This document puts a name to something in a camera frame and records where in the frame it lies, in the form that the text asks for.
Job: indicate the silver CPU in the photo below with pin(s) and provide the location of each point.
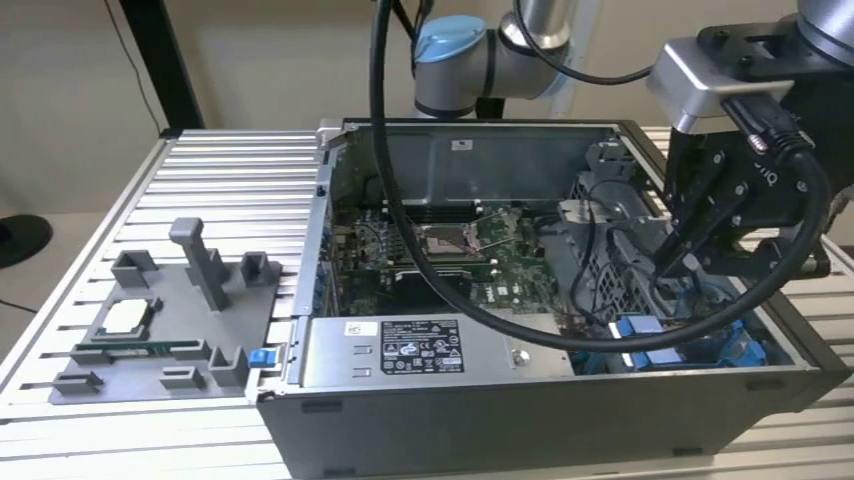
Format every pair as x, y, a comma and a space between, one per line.
123, 317

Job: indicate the black vertical post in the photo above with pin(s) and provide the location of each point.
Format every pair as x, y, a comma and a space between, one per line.
160, 60

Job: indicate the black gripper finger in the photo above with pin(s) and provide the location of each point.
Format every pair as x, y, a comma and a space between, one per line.
734, 260
697, 225

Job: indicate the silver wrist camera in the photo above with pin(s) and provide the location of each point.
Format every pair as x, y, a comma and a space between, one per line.
707, 85

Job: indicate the blue case latch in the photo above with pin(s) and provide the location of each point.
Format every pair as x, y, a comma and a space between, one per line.
260, 359

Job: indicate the CPU socket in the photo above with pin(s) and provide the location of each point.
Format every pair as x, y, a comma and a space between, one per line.
443, 240

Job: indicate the black RAM slot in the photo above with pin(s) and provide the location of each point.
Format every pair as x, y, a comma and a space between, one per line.
441, 203
467, 259
441, 214
467, 267

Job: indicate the grey metal drive cage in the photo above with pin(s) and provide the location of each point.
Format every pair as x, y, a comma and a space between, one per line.
561, 250

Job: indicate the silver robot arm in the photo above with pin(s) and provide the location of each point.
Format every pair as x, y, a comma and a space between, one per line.
454, 75

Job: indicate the open black PC case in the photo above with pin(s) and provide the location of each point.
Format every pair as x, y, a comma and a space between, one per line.
467, 425

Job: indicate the green motherboard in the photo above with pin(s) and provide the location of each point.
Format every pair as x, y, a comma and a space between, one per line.
527, 270

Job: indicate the silver power supply unit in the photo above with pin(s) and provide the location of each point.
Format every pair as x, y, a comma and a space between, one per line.
487, 360

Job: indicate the disk bay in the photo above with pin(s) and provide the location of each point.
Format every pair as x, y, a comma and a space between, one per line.
750, 345

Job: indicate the black round stand base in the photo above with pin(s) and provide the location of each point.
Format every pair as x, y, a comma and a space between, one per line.
23, 240

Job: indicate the grey parts rack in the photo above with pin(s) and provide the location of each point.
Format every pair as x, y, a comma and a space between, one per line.
194, 350

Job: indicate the green RAM stick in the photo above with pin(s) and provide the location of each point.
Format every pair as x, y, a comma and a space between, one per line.
154, 346

